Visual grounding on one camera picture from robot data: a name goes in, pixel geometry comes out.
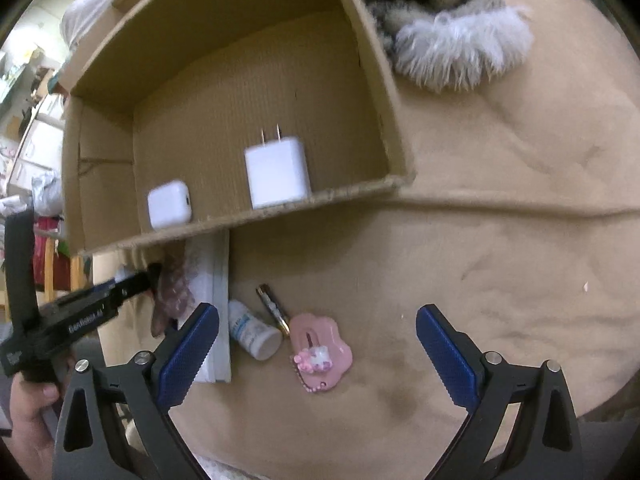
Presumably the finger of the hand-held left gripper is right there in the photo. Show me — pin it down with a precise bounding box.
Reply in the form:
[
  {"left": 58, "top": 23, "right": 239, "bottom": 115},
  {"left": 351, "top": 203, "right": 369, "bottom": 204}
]
[{"left": 107, "top": 262, "right": 164, "bottom": 309}]

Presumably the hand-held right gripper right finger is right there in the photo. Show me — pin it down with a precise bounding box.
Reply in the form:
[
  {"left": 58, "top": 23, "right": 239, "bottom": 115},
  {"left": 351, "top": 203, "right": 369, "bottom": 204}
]
[{"left": 416, "top": 304, "right": 583, "bottom": 480}]

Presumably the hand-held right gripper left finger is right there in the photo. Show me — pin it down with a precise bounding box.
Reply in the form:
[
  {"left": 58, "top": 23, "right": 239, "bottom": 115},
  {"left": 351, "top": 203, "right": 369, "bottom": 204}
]
[{"left": 52, "top": 302, "right": 221, "bottom": 480}]

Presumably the dark gold-tipped battery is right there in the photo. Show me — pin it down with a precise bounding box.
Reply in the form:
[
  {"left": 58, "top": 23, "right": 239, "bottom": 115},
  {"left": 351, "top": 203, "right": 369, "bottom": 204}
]
[{"left": 256, "top": 284, "right": 292, "bottom": 337}]

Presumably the brown cardboard box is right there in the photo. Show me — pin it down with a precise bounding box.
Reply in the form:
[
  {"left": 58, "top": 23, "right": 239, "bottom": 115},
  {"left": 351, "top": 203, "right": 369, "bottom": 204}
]
[{"left": 61, "top": 0, "right": 417, "bottom": 257}]

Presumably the person's left hand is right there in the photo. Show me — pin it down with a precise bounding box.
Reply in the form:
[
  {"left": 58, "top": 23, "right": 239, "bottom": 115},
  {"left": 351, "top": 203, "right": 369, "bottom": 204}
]
[{"left": 9, "top": 372, "right": 68, "bottom": 467}]

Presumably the wooden chair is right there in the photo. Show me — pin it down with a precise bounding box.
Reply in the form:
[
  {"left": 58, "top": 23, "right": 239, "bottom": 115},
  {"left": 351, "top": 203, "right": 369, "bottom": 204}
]
[{"left": 31, "top": 215, "right": 94, "bottom": 307}]

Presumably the small white bottle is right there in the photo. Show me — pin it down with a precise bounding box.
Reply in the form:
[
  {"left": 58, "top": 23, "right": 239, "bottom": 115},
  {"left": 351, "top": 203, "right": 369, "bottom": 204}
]
[{"left": 228, "top": 300, "right": 284, "bottom": 361}]

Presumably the red bag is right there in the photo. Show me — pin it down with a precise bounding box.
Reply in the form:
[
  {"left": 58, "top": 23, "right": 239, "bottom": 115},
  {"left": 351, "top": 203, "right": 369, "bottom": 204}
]
[{"left": 32, "top": 216, "right": 71, "bottom": 291}]

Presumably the white booklet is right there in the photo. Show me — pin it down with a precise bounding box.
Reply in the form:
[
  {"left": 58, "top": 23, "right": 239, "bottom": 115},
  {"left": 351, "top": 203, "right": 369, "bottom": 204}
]
[{"left": 187, "top": 232, "right": 233, "bottom": 385}]

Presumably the white earbuds case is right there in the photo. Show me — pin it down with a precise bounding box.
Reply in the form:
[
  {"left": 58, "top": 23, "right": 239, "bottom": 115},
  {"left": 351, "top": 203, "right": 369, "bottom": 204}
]
[{"left": 146, "top": 180, "right": 193, "bottom": 231}]

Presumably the beige bed sheet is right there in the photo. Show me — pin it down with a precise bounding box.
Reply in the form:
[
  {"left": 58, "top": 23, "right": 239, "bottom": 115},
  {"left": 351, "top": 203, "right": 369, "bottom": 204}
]
[{"left": 92, "top": 0, "right": 640, "bottom": 480}]

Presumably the pink mirror with kitty figure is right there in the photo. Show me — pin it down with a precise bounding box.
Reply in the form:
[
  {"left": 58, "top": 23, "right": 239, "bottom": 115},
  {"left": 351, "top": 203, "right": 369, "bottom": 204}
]
[{"left": 290, "top": 313, "right": 354, "bottom": 394}]

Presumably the grey plastic bag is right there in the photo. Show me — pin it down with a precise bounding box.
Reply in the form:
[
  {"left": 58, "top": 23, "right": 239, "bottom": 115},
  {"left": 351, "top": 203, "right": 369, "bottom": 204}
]
[{"left": 31, "top": 170, "right": 65, "bottom": 216}]

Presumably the white charger plug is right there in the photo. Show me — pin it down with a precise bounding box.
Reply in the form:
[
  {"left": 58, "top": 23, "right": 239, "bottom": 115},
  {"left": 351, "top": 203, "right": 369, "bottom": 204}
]
[{"left": 244, "top": 125, "right": 313, "bottom": 210}]

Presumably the white storage shelf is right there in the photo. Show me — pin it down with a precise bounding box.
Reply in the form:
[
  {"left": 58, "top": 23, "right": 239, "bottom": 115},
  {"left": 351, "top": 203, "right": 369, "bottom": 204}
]
[{"left": 0, "top": 45, "right": 67, "bottom": 196}]

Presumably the white duvet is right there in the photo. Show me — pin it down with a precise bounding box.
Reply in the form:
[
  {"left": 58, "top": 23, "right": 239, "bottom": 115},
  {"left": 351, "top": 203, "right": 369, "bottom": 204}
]
[{"left": 60, "top": 0, "right": 151, "bottom": 51}]

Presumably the leopard print fuzzy throw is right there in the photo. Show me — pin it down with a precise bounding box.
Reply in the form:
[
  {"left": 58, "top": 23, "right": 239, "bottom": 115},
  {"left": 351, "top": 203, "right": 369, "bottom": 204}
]
[{"left": 345, "top": 0, "right": 536, "bottom": 92}]

